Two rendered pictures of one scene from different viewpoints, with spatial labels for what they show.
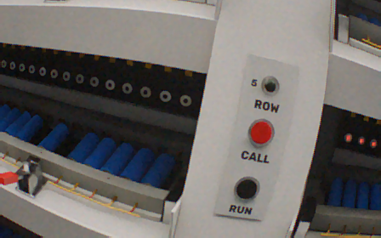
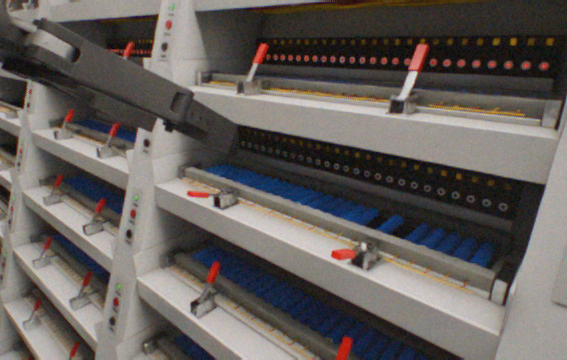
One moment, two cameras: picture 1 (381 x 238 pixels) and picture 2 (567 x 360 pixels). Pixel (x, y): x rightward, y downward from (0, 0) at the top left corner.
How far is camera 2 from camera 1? 0.08 m
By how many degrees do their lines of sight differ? 26
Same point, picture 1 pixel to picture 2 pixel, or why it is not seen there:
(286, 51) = not seen: outside the picture
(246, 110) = not seen: outside the picture
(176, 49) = (516, 164)
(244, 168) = not seen: outside the picture
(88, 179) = (424, 257)
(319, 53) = not seen: outside the picture
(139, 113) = (465, 213)
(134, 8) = (479, 127)
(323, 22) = not seen: outside the picture
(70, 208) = (403, 282)
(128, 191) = (461, 269)
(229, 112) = (566, 214)
